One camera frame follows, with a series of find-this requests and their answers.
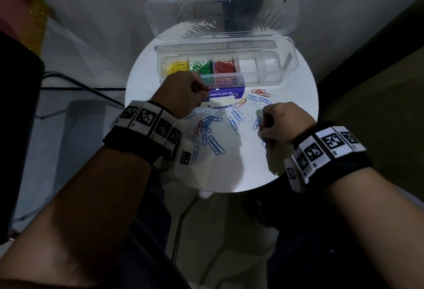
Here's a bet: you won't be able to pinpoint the person's left hand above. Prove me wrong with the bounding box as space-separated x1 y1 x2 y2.
150 71 211 120

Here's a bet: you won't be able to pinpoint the person's right hand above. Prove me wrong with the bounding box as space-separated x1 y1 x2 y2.
258 102 317 149

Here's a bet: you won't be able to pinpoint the person's left forearm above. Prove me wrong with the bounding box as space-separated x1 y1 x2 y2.
0 142 153 289

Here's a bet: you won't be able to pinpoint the person's right forearm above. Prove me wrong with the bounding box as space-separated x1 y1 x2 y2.
321 166 424 289

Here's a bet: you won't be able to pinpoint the pile of green paper clips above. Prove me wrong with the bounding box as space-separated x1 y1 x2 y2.
190 60 213 75

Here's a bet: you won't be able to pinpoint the blue printed card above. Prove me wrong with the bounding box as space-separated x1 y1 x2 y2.
201 86 246 104

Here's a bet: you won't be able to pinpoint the pile of yellow paper clips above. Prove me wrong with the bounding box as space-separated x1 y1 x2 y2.
166 61 189 75

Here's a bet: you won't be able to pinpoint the pile of red paper clips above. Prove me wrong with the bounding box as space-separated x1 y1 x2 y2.
213 60 237 75

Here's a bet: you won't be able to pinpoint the scattered blue paper clips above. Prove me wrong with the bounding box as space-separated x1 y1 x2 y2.
185 93 275 162

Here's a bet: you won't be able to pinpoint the left wristband with marker tiles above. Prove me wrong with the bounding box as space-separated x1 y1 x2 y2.
103 100 193 167

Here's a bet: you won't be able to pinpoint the wristband with marker tiles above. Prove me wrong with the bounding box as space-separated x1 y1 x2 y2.
103 100 193 167
284 126 373 194

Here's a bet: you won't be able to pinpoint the clear plastic organizer box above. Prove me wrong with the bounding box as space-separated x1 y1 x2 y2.
144 0 312 88

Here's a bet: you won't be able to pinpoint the right wristband with marker tiles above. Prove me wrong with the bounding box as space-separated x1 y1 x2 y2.
284 126 373 194

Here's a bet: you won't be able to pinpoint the person's dark trousers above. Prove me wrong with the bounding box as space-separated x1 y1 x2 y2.
109 166 424 289

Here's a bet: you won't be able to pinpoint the black chair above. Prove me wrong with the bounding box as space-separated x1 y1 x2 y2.
0 30 46 244

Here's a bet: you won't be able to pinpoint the metal chair frame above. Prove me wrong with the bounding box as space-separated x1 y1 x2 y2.
40 70 127 121

